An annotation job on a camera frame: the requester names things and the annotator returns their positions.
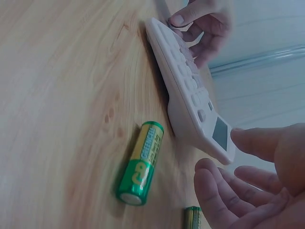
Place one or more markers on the person's right hand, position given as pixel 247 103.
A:
pixel 288 171

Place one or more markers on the person's left hand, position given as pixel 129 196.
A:
pixel 214 22

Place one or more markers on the person's right thumb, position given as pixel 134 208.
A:
pixel 257 143

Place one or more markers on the person's left thumb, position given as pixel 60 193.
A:
pixel 188 16

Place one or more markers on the person's left fingers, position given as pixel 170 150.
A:
pixel 203 48

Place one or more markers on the small green and gold battery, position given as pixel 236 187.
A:
pixel 191 218

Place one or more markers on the pinkish white calculator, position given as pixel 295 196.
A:
pixel 184 114

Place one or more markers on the large green and gold battery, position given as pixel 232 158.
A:
pixel 143 164

